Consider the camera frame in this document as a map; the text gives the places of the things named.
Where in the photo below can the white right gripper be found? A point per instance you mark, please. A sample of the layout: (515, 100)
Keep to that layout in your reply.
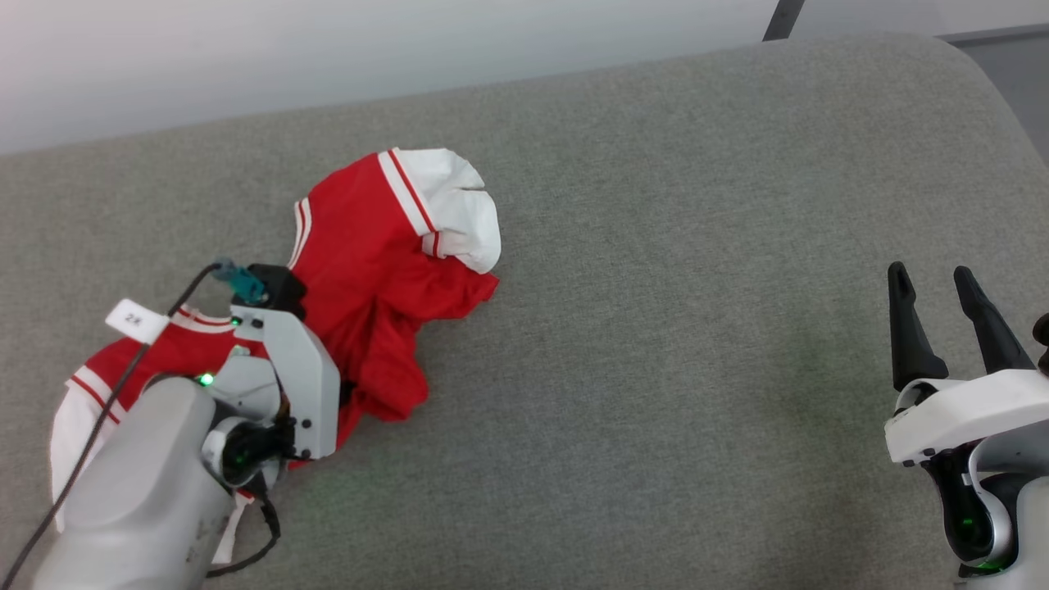
(959, 410)

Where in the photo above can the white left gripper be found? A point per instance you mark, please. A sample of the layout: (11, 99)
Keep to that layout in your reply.
(307, 385)

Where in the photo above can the red and white jersey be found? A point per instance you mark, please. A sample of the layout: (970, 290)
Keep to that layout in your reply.
(369, 246)

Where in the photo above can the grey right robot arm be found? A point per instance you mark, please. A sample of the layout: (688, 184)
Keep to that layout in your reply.
(1016, 524)

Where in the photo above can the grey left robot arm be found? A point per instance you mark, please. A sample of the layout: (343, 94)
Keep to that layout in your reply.
(139, 500)

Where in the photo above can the light grey panel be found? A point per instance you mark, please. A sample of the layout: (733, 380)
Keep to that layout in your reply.
(901, 12)

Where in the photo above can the dark grey furniture leg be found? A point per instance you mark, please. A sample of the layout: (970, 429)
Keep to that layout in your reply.
(783, 20)

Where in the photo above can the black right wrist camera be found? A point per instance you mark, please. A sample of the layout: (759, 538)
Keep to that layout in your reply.
(1043, 336)

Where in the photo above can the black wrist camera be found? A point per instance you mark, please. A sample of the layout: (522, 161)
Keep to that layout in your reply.
(279, 287)
(1043, 336)

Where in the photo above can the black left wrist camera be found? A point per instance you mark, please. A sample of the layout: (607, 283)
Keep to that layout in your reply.
(279, 287)

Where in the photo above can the teal left camera connector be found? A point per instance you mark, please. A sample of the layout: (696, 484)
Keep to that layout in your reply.
(246, 284)

